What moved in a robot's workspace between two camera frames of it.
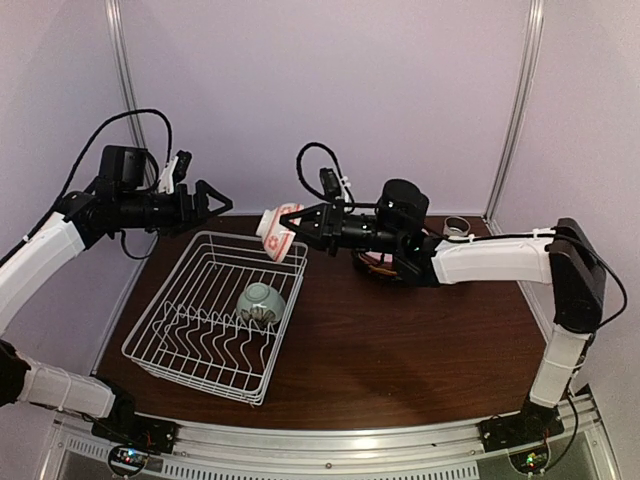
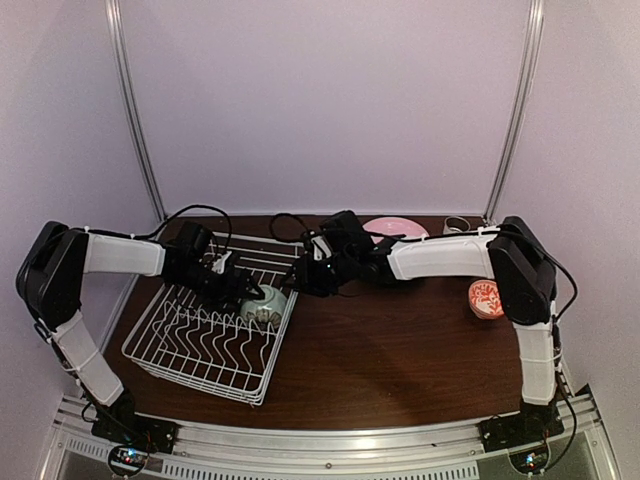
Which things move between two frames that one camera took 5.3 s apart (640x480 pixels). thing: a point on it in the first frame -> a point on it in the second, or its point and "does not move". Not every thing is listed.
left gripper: (188, 215) -> (226, 292)
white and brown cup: (456, 226) does not move
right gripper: (329, 227) -> (307, 278)
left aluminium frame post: (119, 31) does not move
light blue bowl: (260, 305) does not move
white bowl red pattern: (276, 237) -> (485, 299)
